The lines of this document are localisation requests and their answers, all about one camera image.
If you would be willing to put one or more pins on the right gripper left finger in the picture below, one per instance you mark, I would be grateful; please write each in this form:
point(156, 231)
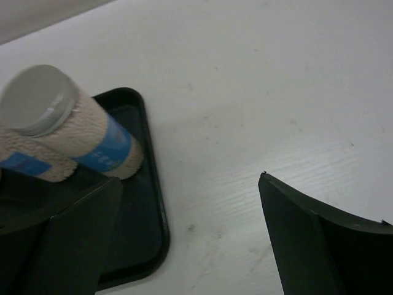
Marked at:
point(55, 236)

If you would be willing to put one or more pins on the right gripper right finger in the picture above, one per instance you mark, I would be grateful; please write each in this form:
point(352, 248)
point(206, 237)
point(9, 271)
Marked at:
point(320, 249)

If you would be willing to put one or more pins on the blue-label grey-cap shaker bottle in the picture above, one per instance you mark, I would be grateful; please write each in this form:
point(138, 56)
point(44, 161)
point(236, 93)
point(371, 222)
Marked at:
point(43, 104)

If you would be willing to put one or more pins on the black plastic tray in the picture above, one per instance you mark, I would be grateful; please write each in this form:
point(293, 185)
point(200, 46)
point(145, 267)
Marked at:
point(122, 233)

